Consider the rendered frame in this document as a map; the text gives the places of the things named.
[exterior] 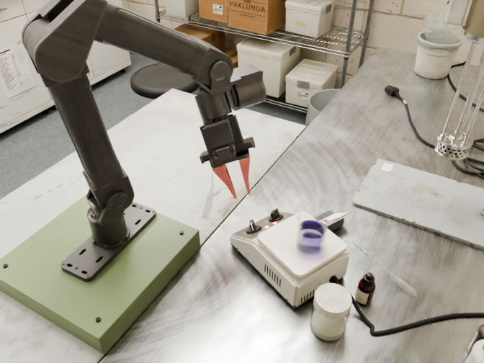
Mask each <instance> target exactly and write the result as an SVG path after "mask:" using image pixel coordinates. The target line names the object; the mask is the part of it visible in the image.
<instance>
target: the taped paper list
mask: <svg viewBox="0 0 484 363"><path fill-rule="evenodd" d="M0 80H1V83H2V86H3V87H4V91H5V94H6V97H7V98H9V97H12V96H14V95H16V94H18V93H21V92H23V91H25V90H27V89H30V88H32V87H34V86H35V83H34V81H33V79H32V75H31V73H30V69H29V66H28V64H27V59H26V57H25V54H24V50H23V47H22V40H20V41H18V42H17V43H15V44H13V45H10V46H8V47H5V48H2V49H0Z"/></svg>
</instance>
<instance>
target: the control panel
mask: <svg viewBox="0 0 484 363"><path fill-rule="evenodd" d="M279 214H282V215H284V217H283V218H282V219H281V220H278V221H276V222H277V223H280V222H282V221H283V220H286V219H288V218H289V217H291V216H293V215H295V214H292V213H287V212H279ZM270 217H271V215H269V216H267V217H265V218H263V219H261V220H259V221H257V222H255V225H260V226H261V227H262V229H261V230H260V231H258V232H256V233H251V234H247V233H246V230H247V229H248V228H250V226H247V227H245V228H243V229H241V230H239V231H238V232H236V233H234V234H233V235H236V236H240V237H243V238H247V239H254V238H255V237H257V235H258V234H259V233H260V232H262V231H264V230H266V229H268V228H270V227H272V226H274V225H276V224H277V223H275V224H273V222H269V221H268V219H269V218H270ZM265 226H268V228H265Z"/></svg>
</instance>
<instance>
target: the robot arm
mask: <svg viewBox="0 0 484 363"><path fill-rule="evenodd" d="M94 41H96V42H100V43H102V44H105V45H112V46H115V47H117V48H120V49H123V50H126V51H128V52H131V53H134V54H136V55H139V56H142V57H144V58H147V59H150V60H152V61H155V62H157V63H161V64H163V65H165V66H168V67H170V68H173V69H175V70H177V71H178V72H181V73H183V74H186V75H188V76H190V77H192V79H194V80H195V81H196V82H197V83H198V84H199V85H200V86H201V87H202V88H200V89H199V93H198V94H197V95H196V96H195V97H194V98H195V100H196V103H197V106H198V109H199V112H200V116H201V118H202V121H203V125H202V126H200V131H201V133H202V137H203V140H204V142H205V146H206V149H207V150H206V151H203V152H202V153H201V155H200V160H201V163H204V162H206V161H209V162H210V165H211V168H212V170H213V172H214V173H215V174H216V175H217V176H218V177H219V178H220V179H221V180H222V181H223V183H224V184H225V185H226V186H227V187H228V188H229V190H230V192H231V194H232V195H233V197H234V198H235V199H237V196H236V191H235V189H234V186H233V183H232V180H231V177H230V174H229V172H228V168H227V166H226V164H227V163H230V162H233V161H237V160H239V164H240V167H241V171H242V174H243V179H244V182H245V185H246V189H247V192H248V195H250V194H251V193H250V186H249V180H248V176H249V166H250V153H249V148H255V147H256V146H255V142H254V138H253V137H250V138H245V139H243V136H242V133H241V129H240V126H239V124H238V120H237V117H236V115H233V114H231V115H229V114H230V113H232V110H234V111H238V110H240V109H243V108H246V107H250V106H252V105H255V104H258V103H261V102H263V101H264V100H265V99H266V88H265V85H264V82H263V73H262V71H260V70H259V69H257V68H256V67H254V66H253V65H251V64H248V65H245V66H241V67H238V68H234V66H233V61H232V60H231V58H230V57H229V56H228V55H226V54H225V53H223V52H221V51H220V50H218V49H217V48H215V47H214V46H212V45H211V44H209V43H208V42H205V41H204V40H201V39H199V38H197V37H194V36H192V35H191V36H190V35H187V34H185V33H183V32H179V31H176V30H174V29H172V28H170V27H167V26H166V25H163V24H161V23H159V22H156V21H154V20H152V19H149V18H147V17H144V16H143V15H141V14H138V13H136V12H134V11H131V10H129V9H127V8H125V7H123V6H120V5H119V4H116V3H114V2H113V1H110V0H50V1H49V2H48V3H47V4H46V5H45V6H44V7H42V8H41V9H40V10H39V11H38V12H37V13H36V14H35V15H34V16H33V17H32V18H31V19H30V20H29V21H28V22H27V23H26V24H25V25H24V27H23V29H22V43H23V45H24V47H25V49H26V50H27V52H28V54H29V56H30V59H31V61H32V63H33V66H34V67H35V70H36V71H37V73H38V74H40V76H41V79H42V81H43V83H44V85H45V87H47V88H48V91H49V93H50V95H51V97H52V99H53V101H54V103H55V106H56V108H57V110H58V113H59V115H60V117H61V119H62V121H63V124H64V125H65V128H66V130H67V133H68V135H69V137H70V139H71V142H72V143H73V146H74V148H75V150H76V152H77V154H78V158H79V159H80V162H81V165H82V166H83V169H84V170H83V171H82V173H83V175H84V177H85V179H86V182H87V184H88V185H87V186H88V187H89V191H88V193H87V196H86V199H87V201H88V203H89V205H90V208H89V209H88V211H87V217H88V220H89V224H90V227H91V231H92V234H91V236H90V237H89V238H88V239H87V240H86V241H85V242H84V243H82V244H81V245H80V246H79V247H78V248H77V249H76V250H75V251H74V252H73V253H72V254H71V255H70V256H68V257H67V258H66V259H65V260H64V261H63V262H62V263H61V264H60V266H61V268H62V270H63V271H64V272H66V273H68V274H70V275H72V276H74V277H76V278H78V279H80V280H82V281H84V282H91V281H92V280H93V279H94V278H95V277H96V276H97V275H98V274H99V273H100V272H101V271H102V270H103V269H104V268H105V267H106V266H107V265H108V264H109V263H110V262H111V261H112V260H113V259H114V258H115V257H116V256H117V255H118V254H119V253H120V252H121V251H122V250H123V249H124V248H125V247H126V246H127V245H128V244H129V243H130V242H131V241H132V240H133V239H134V238H135V237H136V236H137V235H138V234H139V233H140V232H141V231H142V230H143V229H144V228H145V227H146V226H147V225H148V224H149V223H150V222H151V221H152V220H153V219H154V218H155V217H156V211H155V210H154V209H151V208H149V207H146V206H144V205H141V204H138V203H137V202H133V200H134V196H135V193H134V191H133V187H132V184H131V183H130V179H129V176H128V175H127V174H126V172H125V170H124V169H123V167H121V165H120V162H119V160H118V158H117V156H116V154H115V151H114V149H113V147H112V144H111V141H110V139H109V136H108V134H107V130H106V128H105V126H104V123H103V120H102V117H101V115H100V112H99V109H98V106H97V103H96V101H95V99H94V95H93V94H92V90H91V84H90V82H89V79H88V76H87V73H89V72H90V71H89V67H88V65H87V63H86V61H87V58H88V56H89V53H90V50H91V47H92V45H93V42H94Z"/></svg>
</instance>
